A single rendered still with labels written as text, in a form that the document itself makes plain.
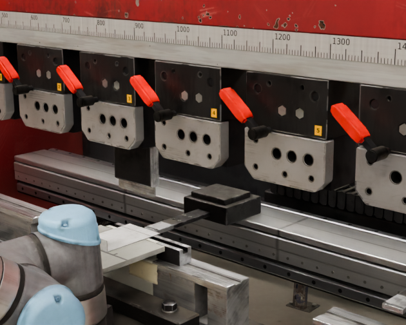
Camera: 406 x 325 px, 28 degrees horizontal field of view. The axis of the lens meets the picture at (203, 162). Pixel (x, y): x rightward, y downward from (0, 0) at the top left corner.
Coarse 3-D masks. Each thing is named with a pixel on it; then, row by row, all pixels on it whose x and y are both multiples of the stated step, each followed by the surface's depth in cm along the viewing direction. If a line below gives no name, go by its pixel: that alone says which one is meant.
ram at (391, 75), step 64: (0, 0) 163; (64, 0) 149; (128, 0) 137; (192, 0) 127; (256, 0) 118; (320, 0) 110; (384, 0) 104; (256, 64) 120; (320, 64) 112; (384, 64) 106
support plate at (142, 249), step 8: (144, 240) 149; (120, 248) 145; (128, 248) 145; (136, 248) 145; (144, 248) 145; (152, 248) 145; (160, 248) 145; (104, 256) 141; (112, 256) 141; (120, 256) 141; (128, 256) 141; (136, 256) 141; (144, 256) 142; (104, 264) 138; (112, 264) 137; (120, 264) 138; (128, 264) 140; (104, 272) 136
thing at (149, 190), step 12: (120, 156) 151; (132, 156) 148; (144, 156) 146; (156, 156) 146; (120, 168) 152; (132, 168) 149; (144, 168) 147; (156, 168) 147; (120, 180) 154; (132, 180) 150; (144, 180) 147; (156, 180) 147; (144, 192) 149
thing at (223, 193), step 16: (192, 192) 167; (208, 192) 166; (224, 192) 166; (240, 192) 166; (192, 208) 167; (208, 208) 163; (224, 208) 160; (240, 208) 163; (256, 208) 167; (160, 224) 156; (176, 224) 156; (224, 224) 161
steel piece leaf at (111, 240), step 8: (104, 232) 153; (112, 232) 153; (120, 232) 153; (128, 232) 153; (136, 232) 153; (104, 240) 143; (112, 240) 149; (120, 240) 149; (128, 240) 149; (136, 240) 149; (104, 248) 143; (112, 248) 144
